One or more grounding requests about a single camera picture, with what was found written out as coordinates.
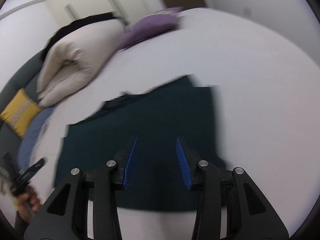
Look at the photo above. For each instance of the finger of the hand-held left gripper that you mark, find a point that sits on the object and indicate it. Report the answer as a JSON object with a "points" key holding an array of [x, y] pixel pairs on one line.
{"points": [[28, 173]]}

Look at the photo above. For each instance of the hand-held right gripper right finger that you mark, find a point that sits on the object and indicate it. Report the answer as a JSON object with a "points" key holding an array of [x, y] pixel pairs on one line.
{"points": [[182, 160]]}

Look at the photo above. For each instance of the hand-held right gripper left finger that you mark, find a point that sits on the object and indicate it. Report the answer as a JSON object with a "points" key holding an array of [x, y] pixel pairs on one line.
{"points": [[131, 160]]}

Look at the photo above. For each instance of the dark green sweater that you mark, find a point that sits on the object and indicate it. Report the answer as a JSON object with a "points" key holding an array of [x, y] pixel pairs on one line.
{"points": [[155, 110]]}

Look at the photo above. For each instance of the person's left forearm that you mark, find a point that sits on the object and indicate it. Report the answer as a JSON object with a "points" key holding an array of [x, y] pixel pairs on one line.
{"points": [[22, 221]]}

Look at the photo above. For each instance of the person's left hand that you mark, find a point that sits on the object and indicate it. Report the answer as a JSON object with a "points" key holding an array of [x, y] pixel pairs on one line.
{"points": [[30, 202]]}

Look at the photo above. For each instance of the blue pillow with white trim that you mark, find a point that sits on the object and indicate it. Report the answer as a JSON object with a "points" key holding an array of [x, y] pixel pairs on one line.
{"points": [[32, 135]]}

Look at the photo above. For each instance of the yellow patterned throw pillow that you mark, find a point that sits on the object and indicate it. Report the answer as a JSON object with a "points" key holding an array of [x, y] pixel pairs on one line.
{"points": [[20, 112]]}

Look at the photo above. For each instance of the grey-blue upholstered headboard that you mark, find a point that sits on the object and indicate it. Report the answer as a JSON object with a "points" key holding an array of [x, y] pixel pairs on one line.
{"points": [[15, 85]]}

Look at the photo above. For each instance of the folded beige duvet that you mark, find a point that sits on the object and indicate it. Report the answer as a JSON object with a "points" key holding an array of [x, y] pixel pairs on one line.
{"points": [[82, 50]]}

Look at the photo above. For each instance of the purple cushion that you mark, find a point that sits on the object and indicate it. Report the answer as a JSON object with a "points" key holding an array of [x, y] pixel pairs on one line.
{"points": [[147, 27]]}

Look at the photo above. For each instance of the black cloth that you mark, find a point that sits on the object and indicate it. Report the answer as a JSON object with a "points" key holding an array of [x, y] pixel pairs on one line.
{"points": [[65, 30]]}

